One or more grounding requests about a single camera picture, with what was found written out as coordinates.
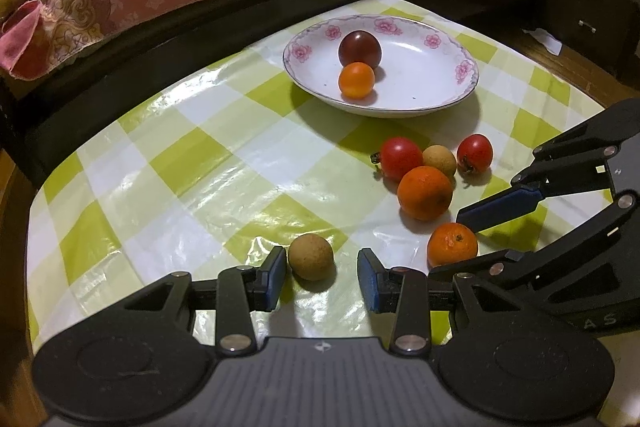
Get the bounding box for white floral bowl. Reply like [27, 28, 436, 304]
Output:
[282, 14, 480, 118]

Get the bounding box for white paper scrap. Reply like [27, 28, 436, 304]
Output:
[522, 28, 566, 56]

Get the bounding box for small mandarin orange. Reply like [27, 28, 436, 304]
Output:
[426, 222, 479, 268]

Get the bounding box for red cherry tomato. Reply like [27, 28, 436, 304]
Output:
[371, 136, 425, 182]
[456, 134, 494, 176]

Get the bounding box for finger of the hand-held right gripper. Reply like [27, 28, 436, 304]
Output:
[428, 189, 640, 309]
[457, 100, 640, 234]

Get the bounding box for tan longan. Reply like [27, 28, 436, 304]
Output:
[287, 232, 335, 282]
[422, 144, 458, 178]

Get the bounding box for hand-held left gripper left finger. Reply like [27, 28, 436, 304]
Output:
[114, 247, 289, 356]

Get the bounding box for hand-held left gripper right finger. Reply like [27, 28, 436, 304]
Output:
[357, 248, 523, 356]

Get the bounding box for small orange tomato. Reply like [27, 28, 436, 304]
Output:
[338, 62, 376, 101]

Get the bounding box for large orange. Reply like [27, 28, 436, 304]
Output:
[397, 165, 454, 223]

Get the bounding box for dark nightstand with drawers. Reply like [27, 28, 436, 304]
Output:
[544, 0, 640, 84]

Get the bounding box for green checkered tablecloth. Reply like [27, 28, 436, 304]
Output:
[25, 0, 614, 354]

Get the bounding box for dark red tomato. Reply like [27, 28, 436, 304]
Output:
[338, 30, 383, 71]

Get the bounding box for dark bed frame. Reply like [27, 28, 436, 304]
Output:
[0, 0, 551, 188]

